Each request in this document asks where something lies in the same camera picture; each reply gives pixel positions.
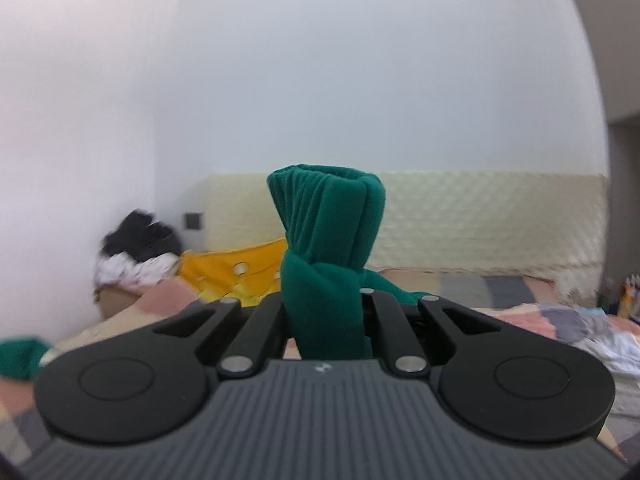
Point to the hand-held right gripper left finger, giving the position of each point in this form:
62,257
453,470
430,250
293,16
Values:
272,312

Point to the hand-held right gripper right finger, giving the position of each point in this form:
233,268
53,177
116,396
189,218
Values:
372,310

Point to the green sweatshirt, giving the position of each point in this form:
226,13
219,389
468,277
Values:
325,240

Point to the yellow cloth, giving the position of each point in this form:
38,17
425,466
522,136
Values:
225,272

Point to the beige quilted headboard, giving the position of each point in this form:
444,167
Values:
475,220

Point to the white patterned cloth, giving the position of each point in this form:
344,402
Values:
135,270

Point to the black cloth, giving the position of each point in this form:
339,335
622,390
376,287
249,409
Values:
142,235

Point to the cardboard box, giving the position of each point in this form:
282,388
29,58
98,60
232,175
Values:
115,302

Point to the patchwork blanket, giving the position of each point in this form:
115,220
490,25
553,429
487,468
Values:
550,330

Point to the colourful packet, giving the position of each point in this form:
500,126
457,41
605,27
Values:
629,297

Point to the grey wall socket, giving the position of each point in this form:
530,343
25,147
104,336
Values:
193,221

